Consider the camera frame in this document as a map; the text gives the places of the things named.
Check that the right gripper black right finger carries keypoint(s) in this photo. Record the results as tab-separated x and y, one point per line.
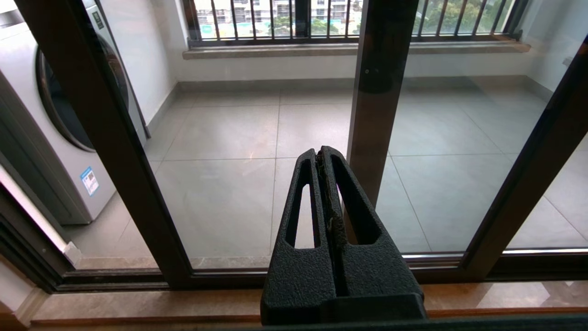
372	271

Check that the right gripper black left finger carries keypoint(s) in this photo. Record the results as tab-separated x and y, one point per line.
298	276

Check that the dark brown sliding glass door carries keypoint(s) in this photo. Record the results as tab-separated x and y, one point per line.
115	151

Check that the dark framed sliding glass door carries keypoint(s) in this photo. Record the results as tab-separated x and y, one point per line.
27	248

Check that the long stone window sill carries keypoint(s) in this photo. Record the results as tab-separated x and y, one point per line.
275	51

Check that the long black balcony railing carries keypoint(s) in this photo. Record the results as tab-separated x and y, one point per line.
275	40

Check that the white front-load washing machine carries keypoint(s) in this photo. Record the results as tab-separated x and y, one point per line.
27	138

